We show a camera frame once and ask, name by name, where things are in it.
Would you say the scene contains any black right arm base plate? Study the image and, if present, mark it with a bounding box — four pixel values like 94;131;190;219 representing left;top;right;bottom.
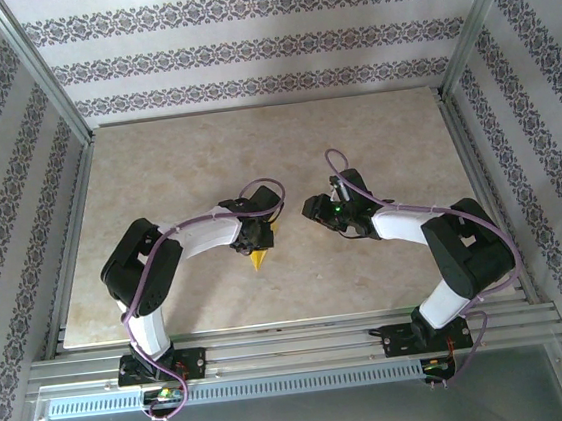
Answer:
379;315;474;361

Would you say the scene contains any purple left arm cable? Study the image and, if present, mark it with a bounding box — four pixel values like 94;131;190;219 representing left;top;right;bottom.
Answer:
107;175;309;421

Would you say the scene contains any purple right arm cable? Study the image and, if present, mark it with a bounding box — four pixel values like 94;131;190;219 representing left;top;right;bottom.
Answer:
323;129;534;399

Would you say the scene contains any yellow paper sheet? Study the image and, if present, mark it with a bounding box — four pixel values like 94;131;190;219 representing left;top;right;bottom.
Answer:
245;219;286;274

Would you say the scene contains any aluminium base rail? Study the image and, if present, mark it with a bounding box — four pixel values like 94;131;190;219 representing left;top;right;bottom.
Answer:
21;295;562;402

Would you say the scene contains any grey slotted cable duct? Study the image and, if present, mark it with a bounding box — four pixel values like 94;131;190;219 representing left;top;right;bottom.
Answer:
46;356;460;421

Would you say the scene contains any aluminium side rail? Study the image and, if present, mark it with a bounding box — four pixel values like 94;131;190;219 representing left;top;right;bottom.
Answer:
21;138;119;361
437;89;543;313

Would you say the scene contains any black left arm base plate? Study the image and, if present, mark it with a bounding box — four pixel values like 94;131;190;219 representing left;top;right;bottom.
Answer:
115;346;209;389

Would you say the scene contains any small circuit board with wires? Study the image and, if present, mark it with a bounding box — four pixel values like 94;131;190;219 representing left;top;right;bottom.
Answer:
143;385;186;407
421;355;455;375

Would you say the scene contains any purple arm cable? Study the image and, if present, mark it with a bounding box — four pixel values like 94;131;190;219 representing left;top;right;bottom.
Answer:
107;175;309;421
323;129;534;399

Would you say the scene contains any aluminium frame post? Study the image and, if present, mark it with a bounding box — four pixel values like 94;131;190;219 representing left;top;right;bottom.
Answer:
428;0;536;104
0;0;98;157

